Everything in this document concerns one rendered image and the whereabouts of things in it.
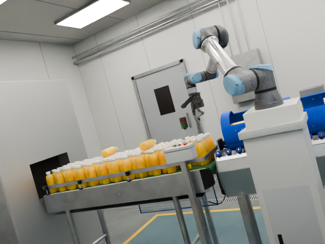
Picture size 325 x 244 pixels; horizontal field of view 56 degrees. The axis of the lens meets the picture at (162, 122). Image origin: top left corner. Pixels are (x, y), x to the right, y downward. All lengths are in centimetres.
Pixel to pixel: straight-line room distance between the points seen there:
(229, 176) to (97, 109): 534
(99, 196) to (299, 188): 160
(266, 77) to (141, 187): 127
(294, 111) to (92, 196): 177
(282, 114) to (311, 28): 395
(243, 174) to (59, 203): 165
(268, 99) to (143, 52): 493
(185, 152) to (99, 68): 526
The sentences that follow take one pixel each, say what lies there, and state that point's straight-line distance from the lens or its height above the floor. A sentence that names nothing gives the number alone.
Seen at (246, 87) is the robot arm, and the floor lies 137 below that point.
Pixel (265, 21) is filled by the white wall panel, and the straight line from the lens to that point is 559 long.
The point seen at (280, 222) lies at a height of 65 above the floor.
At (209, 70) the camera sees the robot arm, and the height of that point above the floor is 155.
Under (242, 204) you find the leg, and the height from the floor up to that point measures 57.
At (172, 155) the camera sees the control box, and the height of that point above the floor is 106.
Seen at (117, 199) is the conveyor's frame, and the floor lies 77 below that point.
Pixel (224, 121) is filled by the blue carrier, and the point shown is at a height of 118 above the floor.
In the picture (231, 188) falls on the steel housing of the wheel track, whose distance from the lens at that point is 229.
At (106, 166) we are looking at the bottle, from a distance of 265.
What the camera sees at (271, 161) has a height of 97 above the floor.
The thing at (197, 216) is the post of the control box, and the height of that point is 60.
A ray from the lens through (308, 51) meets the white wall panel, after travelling 547.
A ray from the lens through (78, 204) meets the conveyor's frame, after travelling 282.
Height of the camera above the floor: 137
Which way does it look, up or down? 2 degrees down
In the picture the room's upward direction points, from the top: 15 degrees counter-clockwise
